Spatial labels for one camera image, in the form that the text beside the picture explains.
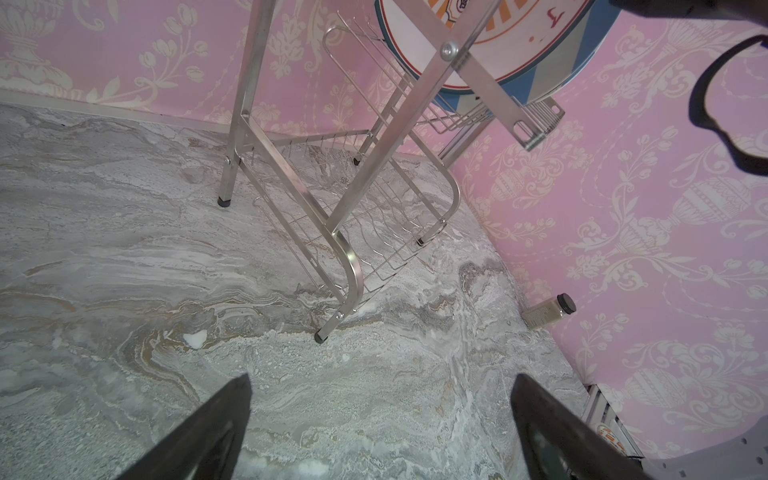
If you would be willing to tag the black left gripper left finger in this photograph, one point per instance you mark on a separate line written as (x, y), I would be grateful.
(207, 444)

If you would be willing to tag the chrome wire dish rack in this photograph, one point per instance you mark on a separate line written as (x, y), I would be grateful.
(529, 125)

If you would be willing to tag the blue cream striped plate front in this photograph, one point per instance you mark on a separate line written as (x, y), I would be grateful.
(532, 48)

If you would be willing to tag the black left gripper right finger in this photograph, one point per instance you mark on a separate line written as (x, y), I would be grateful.
(556, 444)

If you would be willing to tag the small jar dark lid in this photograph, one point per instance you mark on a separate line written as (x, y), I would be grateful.
(549, 311)

